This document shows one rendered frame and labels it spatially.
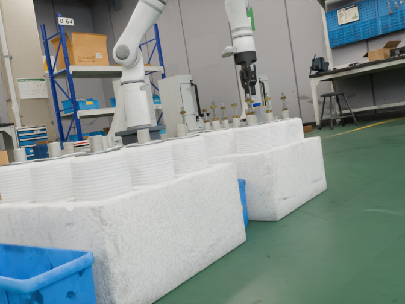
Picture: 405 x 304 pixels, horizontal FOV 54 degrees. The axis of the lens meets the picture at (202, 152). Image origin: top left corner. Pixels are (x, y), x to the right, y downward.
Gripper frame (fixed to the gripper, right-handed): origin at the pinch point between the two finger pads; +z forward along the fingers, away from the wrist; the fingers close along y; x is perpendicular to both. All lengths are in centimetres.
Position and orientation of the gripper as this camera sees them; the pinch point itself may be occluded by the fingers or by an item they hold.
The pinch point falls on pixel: (250, 94)
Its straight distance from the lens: 139.2
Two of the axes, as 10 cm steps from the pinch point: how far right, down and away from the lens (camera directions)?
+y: -1.2, -0.4, 9.9
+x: -9.8, 1.5, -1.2
